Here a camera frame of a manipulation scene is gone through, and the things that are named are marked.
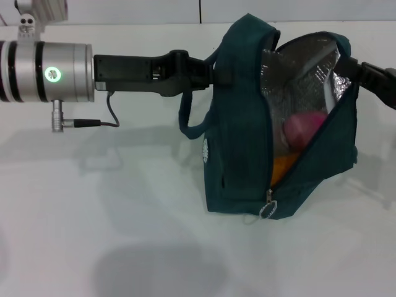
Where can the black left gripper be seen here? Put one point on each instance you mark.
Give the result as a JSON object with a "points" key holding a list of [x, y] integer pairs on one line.
{"points": [[130, 72]]}

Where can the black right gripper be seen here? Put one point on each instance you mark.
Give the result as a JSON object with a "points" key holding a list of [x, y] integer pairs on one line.
{"points": [[383, 85]]}

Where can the dark teal insulated lunch bag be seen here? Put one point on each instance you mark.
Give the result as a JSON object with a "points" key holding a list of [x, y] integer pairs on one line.
{"points": [[238, 139]]}

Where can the pink toy apple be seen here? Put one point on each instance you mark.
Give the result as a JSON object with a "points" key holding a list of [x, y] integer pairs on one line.
{"points": [[303, 130]]}

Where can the yellow banana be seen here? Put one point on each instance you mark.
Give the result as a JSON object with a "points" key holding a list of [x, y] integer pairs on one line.
{"points": [[281, 167]]}

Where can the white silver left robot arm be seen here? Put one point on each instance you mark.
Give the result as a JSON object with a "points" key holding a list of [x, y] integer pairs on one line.
{"points": [[28, 71]]}

